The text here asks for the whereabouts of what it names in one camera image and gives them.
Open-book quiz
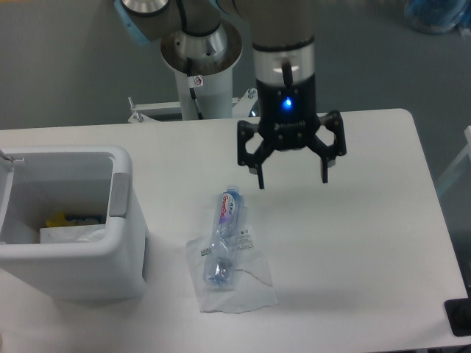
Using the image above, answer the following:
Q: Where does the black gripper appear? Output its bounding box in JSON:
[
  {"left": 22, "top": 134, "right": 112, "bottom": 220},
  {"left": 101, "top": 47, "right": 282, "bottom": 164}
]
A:
[{"left": 236, "top": 77, "right": 347, "bottom": 190}]

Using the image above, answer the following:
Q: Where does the crushed clear plastic bottle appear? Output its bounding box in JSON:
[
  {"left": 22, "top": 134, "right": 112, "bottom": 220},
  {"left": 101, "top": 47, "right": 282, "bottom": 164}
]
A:
[{"left": 203, "top": 185, "right": 244, "bottom": 290}]

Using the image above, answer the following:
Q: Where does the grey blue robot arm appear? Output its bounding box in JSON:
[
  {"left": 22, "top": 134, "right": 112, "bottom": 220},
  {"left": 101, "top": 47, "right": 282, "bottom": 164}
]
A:
[{"left": 114, "top": 1, "right": 347, "bottom": 182}]

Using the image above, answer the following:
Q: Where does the white open trash can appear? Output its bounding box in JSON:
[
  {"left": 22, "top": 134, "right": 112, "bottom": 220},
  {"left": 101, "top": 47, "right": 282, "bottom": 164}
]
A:
[{"left": 1, "top": 146, "right": 147, "bottom": 301}]

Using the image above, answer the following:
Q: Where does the yellow trash in bin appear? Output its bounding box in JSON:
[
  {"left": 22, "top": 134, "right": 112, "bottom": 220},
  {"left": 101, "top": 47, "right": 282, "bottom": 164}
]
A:
[{"left": 45, "top": 212, "right": 75, "bottom": 228}]

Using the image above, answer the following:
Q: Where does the clear plastic wrapper bag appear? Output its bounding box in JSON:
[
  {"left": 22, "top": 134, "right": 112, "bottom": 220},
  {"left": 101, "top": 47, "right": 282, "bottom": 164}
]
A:
[{"left": 185, "top": 224, "right": 278, "bottom": 314}]

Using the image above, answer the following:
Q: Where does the blue bag on floor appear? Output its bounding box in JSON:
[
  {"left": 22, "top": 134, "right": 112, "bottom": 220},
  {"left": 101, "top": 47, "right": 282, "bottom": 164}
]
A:
[{"left": 403, "top": 1, "right": 470, "bottom": 35}]

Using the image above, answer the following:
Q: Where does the white paper in bin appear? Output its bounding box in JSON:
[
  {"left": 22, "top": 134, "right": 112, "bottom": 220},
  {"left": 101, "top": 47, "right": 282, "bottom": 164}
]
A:
[{"left": 40, "top": 224, "right": 106, "bottom": 244}]

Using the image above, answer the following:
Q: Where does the black clamp at table edge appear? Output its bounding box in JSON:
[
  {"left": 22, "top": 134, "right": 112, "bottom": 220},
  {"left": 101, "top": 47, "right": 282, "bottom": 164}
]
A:
[{"left": 445, "top": 298, "right": 470, "bottom": 337}]

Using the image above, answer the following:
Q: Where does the white pedestal base frame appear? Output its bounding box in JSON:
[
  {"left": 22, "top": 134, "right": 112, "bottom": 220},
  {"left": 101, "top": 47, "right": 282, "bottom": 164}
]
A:
[{"left": 127, "top": 88, "right": 259, "bottom": 124}]

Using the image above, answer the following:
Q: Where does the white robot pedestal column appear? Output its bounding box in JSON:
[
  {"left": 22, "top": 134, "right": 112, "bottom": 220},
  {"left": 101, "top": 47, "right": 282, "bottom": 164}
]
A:
[{"left": 174, "top": 68, "right": 233, "bottom": 121}]

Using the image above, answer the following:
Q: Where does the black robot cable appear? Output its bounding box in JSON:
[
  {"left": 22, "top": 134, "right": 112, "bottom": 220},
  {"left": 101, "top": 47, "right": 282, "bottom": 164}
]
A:
[{"left": 185, "top": 57, "right": 205, "bottom": 120}]

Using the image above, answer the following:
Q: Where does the white frame at right edge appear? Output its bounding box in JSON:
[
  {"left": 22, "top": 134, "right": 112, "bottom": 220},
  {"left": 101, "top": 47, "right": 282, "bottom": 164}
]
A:
[{"left": 436, "top": 126, "right": 470, "bottom": 198}]

